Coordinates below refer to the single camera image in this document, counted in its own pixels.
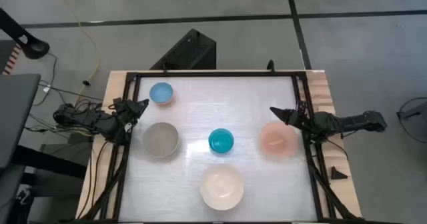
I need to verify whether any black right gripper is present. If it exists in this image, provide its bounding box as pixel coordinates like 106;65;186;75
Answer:
269;106;313;131

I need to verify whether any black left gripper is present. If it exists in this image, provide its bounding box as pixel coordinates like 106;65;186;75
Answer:
113;98;150;129

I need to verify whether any teal plastic bowl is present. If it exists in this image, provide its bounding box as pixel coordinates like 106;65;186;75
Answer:
207;127;235;155

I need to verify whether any pink translucent bowl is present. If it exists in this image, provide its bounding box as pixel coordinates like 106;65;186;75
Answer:
259;121;299;158

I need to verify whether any light blue small bowl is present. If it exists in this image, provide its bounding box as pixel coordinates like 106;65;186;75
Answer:
148;81;174;105

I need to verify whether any grey bowl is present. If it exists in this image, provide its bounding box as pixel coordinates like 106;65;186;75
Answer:
141;121;180;159

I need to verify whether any black box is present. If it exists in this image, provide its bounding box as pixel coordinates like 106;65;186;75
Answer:
149;28;218;71

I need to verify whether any cream white bowl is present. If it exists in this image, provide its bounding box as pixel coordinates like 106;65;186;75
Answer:
199;164;246;211

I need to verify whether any grey desk top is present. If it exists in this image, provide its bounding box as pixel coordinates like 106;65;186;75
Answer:
0;73;42;169

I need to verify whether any black chair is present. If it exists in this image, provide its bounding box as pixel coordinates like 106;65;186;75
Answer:
0;143;88;224

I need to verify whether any red white striped object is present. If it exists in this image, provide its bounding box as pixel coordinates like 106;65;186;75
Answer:
2;45;22;75

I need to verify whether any black cable bundle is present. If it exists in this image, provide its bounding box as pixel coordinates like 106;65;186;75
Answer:
25;97;116;139

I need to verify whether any yellow cable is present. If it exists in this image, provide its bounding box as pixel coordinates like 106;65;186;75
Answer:
52;0;101;105

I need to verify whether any black metal table frame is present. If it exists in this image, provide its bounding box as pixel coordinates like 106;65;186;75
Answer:
81;69;360;223

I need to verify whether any black triangular bracket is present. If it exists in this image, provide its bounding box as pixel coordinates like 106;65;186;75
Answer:
330;165;348;181

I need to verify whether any thin black cable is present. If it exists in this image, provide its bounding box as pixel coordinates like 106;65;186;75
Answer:
32;52;58;107

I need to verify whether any black round cable loop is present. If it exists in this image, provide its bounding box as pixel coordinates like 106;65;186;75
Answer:
396;96;427;145

